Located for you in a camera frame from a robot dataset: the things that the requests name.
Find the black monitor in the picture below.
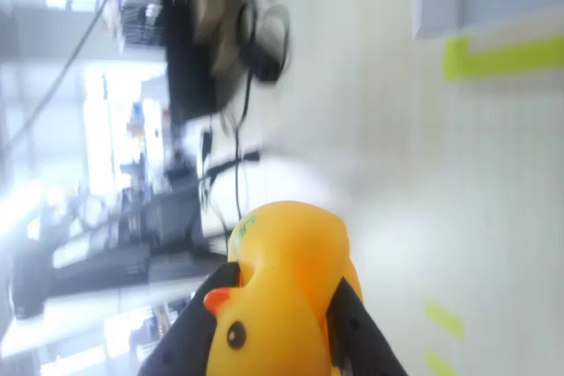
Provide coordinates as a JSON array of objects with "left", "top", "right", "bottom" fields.
[{"left": 161, "top": 0, "right": 222, "bottom": 125}]

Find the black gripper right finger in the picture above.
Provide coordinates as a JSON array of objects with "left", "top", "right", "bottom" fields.
[{"left": 326, "top": 278, "right": 409, "bottom": 376}]

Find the yellow rubber duck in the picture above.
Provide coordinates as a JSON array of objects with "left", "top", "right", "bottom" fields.
[{"left": 203, "top": 201, "right": 365, "bottom": 376}]

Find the yellow tape strip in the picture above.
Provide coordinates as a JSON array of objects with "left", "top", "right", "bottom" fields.
[
  {"left": 424, "top": 299, "right": 464, "bottom": 343},
  {"left": 424, "top": 348, "right": 460, "bottom": 376}
]

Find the black desk cable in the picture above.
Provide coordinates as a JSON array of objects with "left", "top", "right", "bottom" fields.
[{"left": 197, "top": 78, "right": 265, "bottom": 230}]

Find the black camera stand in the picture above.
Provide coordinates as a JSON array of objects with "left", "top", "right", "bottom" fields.
[{"left": 8, "top": 199, "right": 230, "bottom": 320}]

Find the yellow L-shaped tape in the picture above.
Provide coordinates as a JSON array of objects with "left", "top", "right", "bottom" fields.
[{"left": 442, "top": 34, "right": 564, "bottom": 83}]

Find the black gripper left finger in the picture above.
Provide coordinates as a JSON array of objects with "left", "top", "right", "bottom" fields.
[{"left": 136, "top": 261, "right": 241, "bottom": 376}]

